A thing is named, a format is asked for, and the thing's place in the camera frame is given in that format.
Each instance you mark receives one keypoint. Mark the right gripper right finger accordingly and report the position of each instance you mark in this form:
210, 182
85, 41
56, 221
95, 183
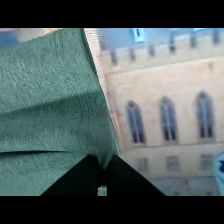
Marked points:
130, 183

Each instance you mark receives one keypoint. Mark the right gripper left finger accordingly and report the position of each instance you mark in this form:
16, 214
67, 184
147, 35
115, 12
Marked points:
78, 181

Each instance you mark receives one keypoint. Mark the grey-green garment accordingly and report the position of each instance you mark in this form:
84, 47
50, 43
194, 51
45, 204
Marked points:
46, 100

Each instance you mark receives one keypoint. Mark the light blue garment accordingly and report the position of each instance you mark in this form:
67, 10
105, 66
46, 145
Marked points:
220, 173

